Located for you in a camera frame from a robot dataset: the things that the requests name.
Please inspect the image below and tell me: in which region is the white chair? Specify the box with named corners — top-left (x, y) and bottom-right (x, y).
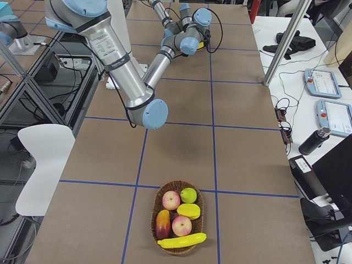
top-left (15, 124), bottom-right (75, 217)

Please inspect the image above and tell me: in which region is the wicker basket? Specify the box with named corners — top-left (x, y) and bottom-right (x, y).
top-left (150, 180), bottom-right (207, 255)

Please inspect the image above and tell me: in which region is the green pear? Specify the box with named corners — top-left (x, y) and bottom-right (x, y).
top-left (180, 188), bottom-right (197, 204)

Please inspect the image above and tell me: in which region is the pink apple back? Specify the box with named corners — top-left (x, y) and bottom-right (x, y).
top-left (162, 191), bottom-right (180, 210)

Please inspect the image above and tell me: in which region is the teach pendant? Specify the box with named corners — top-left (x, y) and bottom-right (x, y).
top-left (316, 100), bottom-right (351, 138)
top-left (304, 69), bottom-right (342, 99)

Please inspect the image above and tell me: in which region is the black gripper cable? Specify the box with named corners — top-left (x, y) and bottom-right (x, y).
top-left (164, 7), bottom-right (223, 54)

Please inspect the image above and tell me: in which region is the black bottle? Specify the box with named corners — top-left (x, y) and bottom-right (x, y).
top-left (298, 126), bottom-right (331, 156)

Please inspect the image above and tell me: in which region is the aluminium frame post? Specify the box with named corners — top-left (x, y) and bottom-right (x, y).
top-left (263, 0), bottom-right (311, 86)

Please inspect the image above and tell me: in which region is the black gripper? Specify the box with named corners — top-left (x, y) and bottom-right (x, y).
top-left (203, 29), bottom-right (211, 44)

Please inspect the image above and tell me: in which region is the yellow banana front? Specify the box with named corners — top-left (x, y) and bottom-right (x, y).
top-left (157, 233), bottom-right (207, 249)

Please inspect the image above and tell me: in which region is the yellow banana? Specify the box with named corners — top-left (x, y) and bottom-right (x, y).
top-left (157, 233), bottom-right (207, 249)
top-left (197, 42), bottom-right (204, 50)

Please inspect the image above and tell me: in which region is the black monitor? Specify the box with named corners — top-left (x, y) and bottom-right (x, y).
top-left (313, 135), bottom-right (351, 208)

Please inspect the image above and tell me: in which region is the black cloth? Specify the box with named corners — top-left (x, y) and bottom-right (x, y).
top-left (263, 30), bottom-right (316, 60)

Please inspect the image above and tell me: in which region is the yellow starfruit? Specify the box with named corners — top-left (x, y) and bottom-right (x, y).
top-left (177, 203), bottom-right (201, 220)

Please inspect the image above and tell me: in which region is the red mango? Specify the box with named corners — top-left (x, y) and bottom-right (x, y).
top-left (155, 210), bottom-right (171, 240)

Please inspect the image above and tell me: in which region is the pink apple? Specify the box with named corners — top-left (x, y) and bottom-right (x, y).
top-left (172, 216), bottom-right (192, 237)
top-left (162, 191), bottom-right (180, 210)

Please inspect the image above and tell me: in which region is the black box with label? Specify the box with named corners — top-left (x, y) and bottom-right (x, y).
top-left (289, 155), bottom-right (327, 200)

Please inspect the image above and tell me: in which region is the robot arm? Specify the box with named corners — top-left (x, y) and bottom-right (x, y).
top-left (142, 1), bottom-right (212, 36)
top-left (45, 1), bottom-right (212, 129)

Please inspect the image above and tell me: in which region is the yellow banana back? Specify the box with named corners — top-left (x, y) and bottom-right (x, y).
top-left (197, 42), bottom-right (204, 50)

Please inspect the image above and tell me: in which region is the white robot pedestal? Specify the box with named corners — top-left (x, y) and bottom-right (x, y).
top-left (107, 0), bottom-right (147, 77)

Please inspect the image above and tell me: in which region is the brown table mat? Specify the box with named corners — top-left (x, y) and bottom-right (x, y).
top-left (26, 4), bottom-right (315, 263)

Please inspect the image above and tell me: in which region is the teach pendant near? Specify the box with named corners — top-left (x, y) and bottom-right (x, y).
top-left (316, 100), bottom-right (351, 138)

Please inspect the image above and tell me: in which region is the pink apple front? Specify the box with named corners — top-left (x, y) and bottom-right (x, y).
top-left (172, 216), bottom-right (192, 237)

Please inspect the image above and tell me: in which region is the teach pendant far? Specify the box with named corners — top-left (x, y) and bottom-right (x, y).
top-left (304, 69), bottom-right (342, 99)

